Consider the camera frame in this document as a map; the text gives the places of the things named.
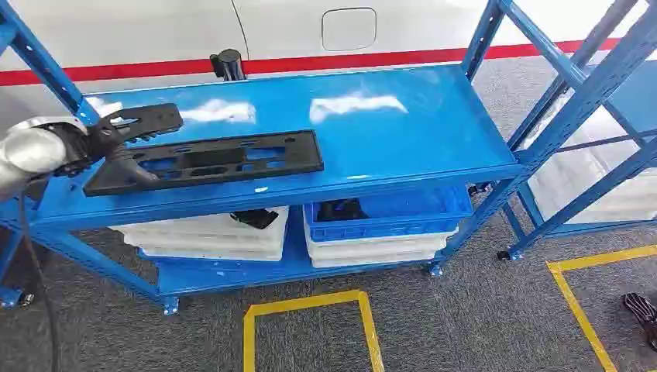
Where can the blue plastic crate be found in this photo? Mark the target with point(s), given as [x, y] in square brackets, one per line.
[410, 215]

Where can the black plastic part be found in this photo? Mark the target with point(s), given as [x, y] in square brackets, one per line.
[341, 210]
[255, 219]

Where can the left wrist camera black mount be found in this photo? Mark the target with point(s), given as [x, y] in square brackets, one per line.
[154, 119]

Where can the black cylinder post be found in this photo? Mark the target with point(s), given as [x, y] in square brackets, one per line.
[229, 64]

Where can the blue steel shelf rack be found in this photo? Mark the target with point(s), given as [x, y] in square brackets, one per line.
[590, 92]
[385, 133]

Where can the white fuel filler door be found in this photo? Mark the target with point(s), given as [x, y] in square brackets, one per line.
[349, 29]

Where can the white car body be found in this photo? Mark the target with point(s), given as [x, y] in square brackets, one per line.
[154, 31]

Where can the large black plastic panel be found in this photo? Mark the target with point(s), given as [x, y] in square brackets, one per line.
[287, 154]

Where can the black caster wheel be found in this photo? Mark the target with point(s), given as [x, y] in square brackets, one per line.
[480, 189]
[504, 255]
[26, 300]

